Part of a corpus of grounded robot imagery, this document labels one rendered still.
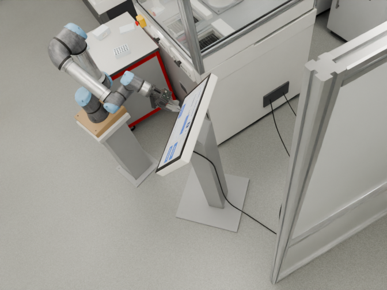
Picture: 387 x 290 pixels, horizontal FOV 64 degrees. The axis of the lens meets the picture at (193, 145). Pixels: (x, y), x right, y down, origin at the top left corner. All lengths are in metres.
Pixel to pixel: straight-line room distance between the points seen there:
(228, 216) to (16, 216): 1.90
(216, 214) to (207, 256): 0.32
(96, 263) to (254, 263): 1.22
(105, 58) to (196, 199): 1.36
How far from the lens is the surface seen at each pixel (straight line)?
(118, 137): 2.33
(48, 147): 3.46
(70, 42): 1.82
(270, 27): 2.19
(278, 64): 2.50
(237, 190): 2.54
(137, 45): 2.67
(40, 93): 4.03
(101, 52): 2.76
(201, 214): 2.50
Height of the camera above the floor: 2.38
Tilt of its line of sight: 57 degrees down
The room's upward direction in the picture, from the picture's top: 20 degrees counter-clockwise
